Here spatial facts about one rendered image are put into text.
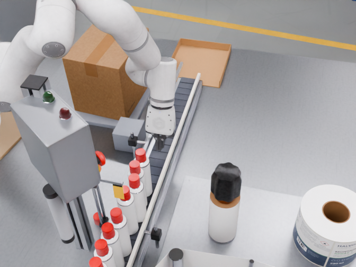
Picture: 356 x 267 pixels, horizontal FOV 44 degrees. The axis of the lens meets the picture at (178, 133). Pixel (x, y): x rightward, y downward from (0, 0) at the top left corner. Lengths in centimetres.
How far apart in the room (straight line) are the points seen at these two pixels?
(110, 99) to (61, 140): 89
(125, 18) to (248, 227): 75
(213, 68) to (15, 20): 192
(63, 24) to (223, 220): 70
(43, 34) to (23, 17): 246
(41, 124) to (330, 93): 142
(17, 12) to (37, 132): 269
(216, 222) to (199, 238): 12
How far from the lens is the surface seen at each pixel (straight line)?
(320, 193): 140
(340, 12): 444
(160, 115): 152
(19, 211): 166
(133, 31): 121
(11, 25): 365
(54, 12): 118
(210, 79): 206
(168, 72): 146
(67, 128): 92
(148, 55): 130
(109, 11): 117
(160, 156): 164
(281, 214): 151
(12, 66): 139
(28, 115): 98
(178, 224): 146
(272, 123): 186
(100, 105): 183
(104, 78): 172
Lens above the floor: 209
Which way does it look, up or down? 45 degrees down
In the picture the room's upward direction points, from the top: 2 degrees counter-clockwise
